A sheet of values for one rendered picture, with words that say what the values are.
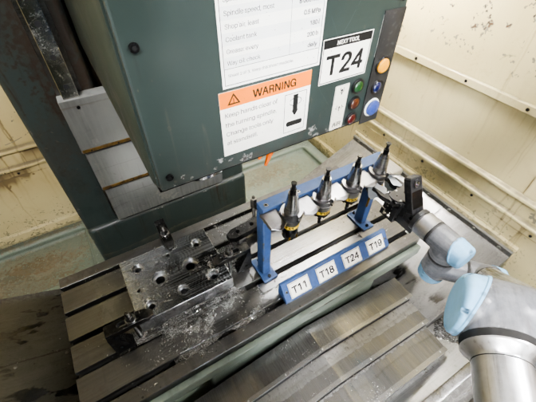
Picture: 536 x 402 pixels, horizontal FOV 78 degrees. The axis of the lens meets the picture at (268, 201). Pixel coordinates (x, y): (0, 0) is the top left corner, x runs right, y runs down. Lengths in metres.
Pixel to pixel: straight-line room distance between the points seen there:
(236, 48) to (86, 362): 0.95
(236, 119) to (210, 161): 0.08
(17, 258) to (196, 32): 1.66
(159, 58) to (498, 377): 0.63
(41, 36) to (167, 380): 0.94
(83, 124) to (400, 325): 1.26
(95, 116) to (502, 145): 1.34
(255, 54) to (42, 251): 1.61
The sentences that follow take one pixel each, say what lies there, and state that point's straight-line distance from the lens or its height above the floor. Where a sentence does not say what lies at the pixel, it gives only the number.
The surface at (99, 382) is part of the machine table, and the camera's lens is 1.12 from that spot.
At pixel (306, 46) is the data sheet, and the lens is 0.52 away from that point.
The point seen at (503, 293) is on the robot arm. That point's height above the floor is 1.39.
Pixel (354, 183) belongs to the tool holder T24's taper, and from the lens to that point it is 0.99.
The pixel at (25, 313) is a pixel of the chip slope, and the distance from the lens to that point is 1.59.
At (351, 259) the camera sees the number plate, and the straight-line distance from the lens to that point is 1.19.
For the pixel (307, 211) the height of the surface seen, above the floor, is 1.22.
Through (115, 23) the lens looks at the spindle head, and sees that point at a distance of 0.40.
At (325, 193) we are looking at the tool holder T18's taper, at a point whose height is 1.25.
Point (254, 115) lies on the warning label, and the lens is 0.51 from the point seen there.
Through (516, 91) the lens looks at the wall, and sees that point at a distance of 1.34.
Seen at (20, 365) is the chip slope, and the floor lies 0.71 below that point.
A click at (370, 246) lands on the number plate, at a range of 1.24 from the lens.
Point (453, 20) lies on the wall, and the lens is 1.42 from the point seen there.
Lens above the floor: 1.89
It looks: 46 degrees down
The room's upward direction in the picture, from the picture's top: 1 degrees clockwise
